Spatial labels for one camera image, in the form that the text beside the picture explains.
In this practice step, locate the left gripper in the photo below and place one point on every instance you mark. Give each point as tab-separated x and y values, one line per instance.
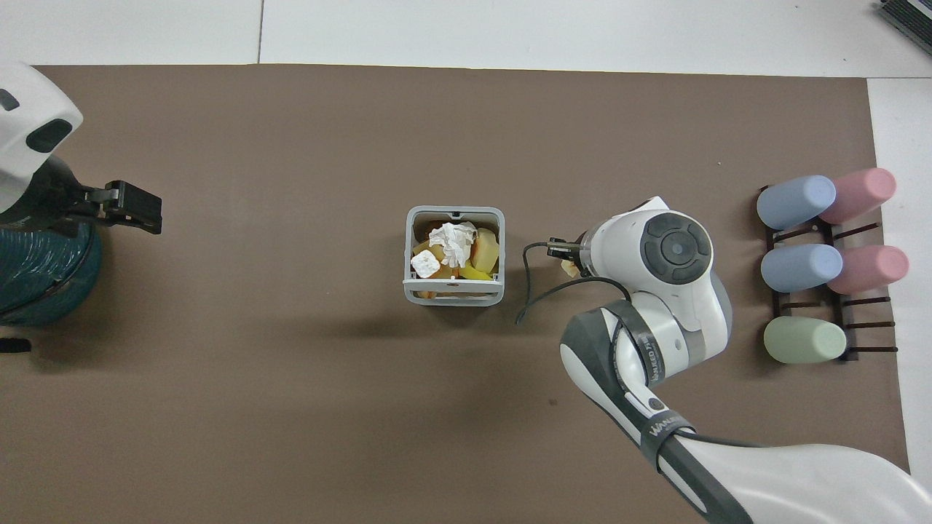
58	193

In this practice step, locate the crumpled white paper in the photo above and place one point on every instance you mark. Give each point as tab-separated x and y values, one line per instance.
453	241

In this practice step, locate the blue plastic cup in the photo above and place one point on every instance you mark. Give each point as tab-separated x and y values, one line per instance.
795	201
801	267

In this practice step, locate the white foam cube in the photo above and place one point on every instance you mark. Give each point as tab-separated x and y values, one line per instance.
425	265

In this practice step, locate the grey slotted basket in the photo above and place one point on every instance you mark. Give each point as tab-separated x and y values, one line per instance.
453	298

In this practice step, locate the pink plastic cup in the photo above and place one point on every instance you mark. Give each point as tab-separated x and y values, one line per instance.
874	268
863	193

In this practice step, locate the green plastic cup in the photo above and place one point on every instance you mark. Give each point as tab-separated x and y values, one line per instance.
803	340

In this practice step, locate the dark brown cup rack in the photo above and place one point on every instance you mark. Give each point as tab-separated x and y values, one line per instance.
837	309

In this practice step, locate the pale yellow sponge block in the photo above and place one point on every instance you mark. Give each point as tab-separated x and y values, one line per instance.
486	251

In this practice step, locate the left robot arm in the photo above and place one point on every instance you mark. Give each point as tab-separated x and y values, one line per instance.
29	94

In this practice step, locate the dark ribbed device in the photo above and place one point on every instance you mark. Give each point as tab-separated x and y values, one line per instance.
910	18

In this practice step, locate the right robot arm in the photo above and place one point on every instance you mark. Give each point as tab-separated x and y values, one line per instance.
677	327

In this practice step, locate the bright yellow foam piece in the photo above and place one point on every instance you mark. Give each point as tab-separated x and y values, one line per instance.
477	274

